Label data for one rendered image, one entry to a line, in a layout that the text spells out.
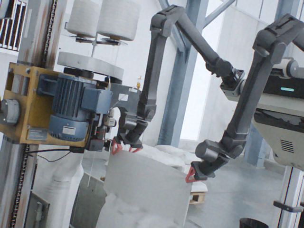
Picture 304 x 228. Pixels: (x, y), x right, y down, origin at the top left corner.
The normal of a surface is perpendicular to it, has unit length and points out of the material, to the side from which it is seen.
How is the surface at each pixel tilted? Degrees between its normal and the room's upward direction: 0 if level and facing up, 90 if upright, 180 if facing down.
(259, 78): 116
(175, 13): 102
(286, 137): 130
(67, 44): 90
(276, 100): 40
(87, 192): 90
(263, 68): 123
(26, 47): 90
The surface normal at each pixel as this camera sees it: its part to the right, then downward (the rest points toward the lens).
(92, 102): -0.38, -0.03
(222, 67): 0.49, 0.35
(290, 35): 0.29, 0.54
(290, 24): -0.47, -0.65
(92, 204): -0.72, -0.11
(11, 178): 0.67, 0.18
